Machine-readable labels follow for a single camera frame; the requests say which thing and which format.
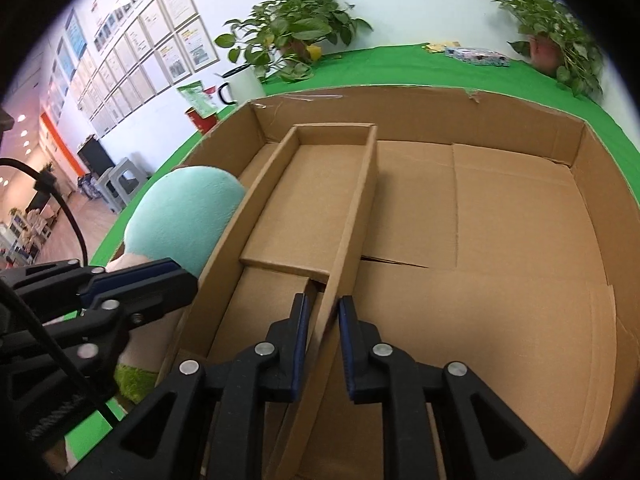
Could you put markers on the large cardboard box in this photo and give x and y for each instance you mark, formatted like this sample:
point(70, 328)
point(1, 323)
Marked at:
point(500, 260)

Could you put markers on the grey plastic stool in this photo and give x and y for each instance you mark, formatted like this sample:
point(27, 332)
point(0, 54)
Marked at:
point(135, 167)
point(117, 190)

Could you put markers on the yellow paper packet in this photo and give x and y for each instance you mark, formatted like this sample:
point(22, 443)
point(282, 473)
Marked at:
point(440, 47)

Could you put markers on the white display shelf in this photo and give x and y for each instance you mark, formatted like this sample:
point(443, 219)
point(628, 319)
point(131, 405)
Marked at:
point(25, 232)

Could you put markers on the black monitor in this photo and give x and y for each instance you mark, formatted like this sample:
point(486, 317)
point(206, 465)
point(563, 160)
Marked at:
point(95, 155)

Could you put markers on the wall of framed certificates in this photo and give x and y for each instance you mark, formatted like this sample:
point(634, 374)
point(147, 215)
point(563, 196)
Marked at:
point(150, 35)

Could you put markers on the narrow cardboard divider tray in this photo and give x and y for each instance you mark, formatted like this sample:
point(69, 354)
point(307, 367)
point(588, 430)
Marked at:
point(320, 200)

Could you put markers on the blue patterned tissue pack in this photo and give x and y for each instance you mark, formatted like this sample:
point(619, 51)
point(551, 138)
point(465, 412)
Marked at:
point(475, 56)

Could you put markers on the trailing potted green plant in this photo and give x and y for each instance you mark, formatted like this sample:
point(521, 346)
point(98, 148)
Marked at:
point(550, 25)

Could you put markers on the bushy potted green plant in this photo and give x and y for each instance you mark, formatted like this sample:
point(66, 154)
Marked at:
point(295, 25)

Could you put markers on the red cup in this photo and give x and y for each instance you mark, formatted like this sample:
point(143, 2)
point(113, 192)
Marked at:
point(202, 122)

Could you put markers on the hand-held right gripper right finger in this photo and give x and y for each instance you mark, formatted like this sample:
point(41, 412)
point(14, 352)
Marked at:
point(346, 355)

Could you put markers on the teal plush toy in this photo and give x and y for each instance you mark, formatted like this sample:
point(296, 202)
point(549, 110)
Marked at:
point(185, 210)

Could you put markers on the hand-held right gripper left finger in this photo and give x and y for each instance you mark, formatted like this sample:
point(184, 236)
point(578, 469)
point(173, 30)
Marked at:
point(300, 345)

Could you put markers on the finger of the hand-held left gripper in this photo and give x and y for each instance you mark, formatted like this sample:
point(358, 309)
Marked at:
point(130, 277)
point(150, 300)

